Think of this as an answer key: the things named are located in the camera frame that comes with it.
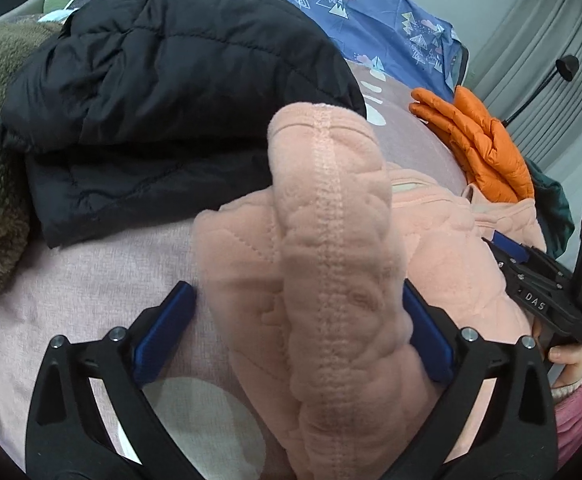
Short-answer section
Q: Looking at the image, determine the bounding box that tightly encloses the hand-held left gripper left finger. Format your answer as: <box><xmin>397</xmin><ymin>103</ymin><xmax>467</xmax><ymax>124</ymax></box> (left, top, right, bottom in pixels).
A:
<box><xmin>25</xmin><ymin>281</ymin><xmax>198</xmax><ymax>480</ymax></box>

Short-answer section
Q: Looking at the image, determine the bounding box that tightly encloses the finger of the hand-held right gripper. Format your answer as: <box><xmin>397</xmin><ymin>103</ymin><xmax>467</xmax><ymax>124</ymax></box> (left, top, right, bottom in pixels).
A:
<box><xmin>492</xmin><ymin>232</ymin><xmax>526</xmax><ymax>262</ymax></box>
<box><xmin>481</xmin><ymin>236</ymin><xmax>522</xmax><ymax>282</ymax></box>

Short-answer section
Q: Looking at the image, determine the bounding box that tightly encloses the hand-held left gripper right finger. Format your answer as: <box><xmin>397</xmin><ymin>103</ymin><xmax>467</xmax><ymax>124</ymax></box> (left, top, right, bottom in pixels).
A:
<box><xmin>385</xmin><ymin>279</ymin><xmax>559</xmax><ymax>480</ymax></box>

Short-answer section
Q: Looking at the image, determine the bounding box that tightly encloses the pink quilted jacket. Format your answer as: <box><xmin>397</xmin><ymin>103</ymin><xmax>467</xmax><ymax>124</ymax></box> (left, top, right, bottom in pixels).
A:
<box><xmin>191</xmin><ymin>101</ymin><xmax>552</xmax><ymax>480</ymax></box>

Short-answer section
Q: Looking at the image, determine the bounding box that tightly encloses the person's right hand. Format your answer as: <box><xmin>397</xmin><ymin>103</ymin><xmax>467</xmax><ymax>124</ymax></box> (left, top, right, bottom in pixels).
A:
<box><xmin>533</xmin><ymin>321</ymin><xmax>582</xmax><ymax>389</ymax></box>

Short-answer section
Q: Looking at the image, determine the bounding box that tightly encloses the dark teal garment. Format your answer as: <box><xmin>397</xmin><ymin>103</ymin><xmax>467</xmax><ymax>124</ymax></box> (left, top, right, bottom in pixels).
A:
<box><xmin>526</xmin><ymin>160</ymin><xmax>576</xmax><ymax>256</ymax></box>

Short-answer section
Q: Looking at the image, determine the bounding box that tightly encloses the orange puffer jacket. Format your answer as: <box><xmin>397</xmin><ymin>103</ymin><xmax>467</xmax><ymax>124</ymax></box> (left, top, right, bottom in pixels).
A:
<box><xmin>409</xmin><ymin>85</ymin><xmax>536</xmax><ymax>204</ymax></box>

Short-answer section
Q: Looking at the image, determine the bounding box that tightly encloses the black floor lamp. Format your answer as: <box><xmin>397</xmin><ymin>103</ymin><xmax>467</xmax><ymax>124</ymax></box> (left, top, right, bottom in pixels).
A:
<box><xmin>503</xmin><ymin>55</ymin><xmax>580</xmax><ymax>128</ymax></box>

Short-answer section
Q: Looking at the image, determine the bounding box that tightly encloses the white pleated curtain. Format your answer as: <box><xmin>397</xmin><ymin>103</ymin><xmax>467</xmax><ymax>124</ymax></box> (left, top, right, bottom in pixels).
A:
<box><xmin>466</xmin><ymin>0</ymin><xmax>582</xmax><ymax>196</ymax></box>

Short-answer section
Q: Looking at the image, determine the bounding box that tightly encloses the black puffer jacket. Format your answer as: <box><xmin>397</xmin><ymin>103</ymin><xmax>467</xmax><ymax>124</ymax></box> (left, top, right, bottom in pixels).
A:
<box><xmin>0</xmin><ymin>0</ymin><xmax>369</xmax><ymax>250</ymax></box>

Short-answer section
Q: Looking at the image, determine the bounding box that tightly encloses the blue tree-print sheet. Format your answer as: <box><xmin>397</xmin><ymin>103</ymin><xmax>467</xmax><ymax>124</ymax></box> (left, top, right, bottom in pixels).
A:
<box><xmin>173</xmin><ymin>0</ymin><xmax>469</xmax><ymax>88</ymax></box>

